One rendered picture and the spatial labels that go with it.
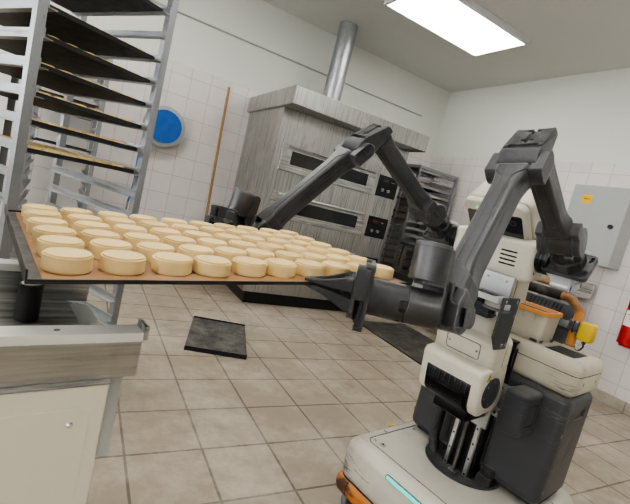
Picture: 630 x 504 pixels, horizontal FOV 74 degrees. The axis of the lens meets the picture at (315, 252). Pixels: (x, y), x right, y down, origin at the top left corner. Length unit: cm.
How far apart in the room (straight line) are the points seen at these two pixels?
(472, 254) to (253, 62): 442
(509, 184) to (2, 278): 88
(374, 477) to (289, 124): 306
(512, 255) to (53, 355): 120
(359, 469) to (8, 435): 134
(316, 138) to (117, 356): 365
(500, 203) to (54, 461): 77
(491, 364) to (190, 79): 406
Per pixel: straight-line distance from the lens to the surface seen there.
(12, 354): 57
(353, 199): 435
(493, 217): 81
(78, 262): 51
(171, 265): 54
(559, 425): 168
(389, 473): 167
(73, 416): 60
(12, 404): 58
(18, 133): 164
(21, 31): 181
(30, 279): 49
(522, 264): 139
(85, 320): 78
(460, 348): 149
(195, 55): 483
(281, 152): 392
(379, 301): 62
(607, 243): 446
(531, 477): 176
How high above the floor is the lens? 112
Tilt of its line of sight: 7 degrees down
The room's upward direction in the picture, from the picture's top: 14 degrees clockwise
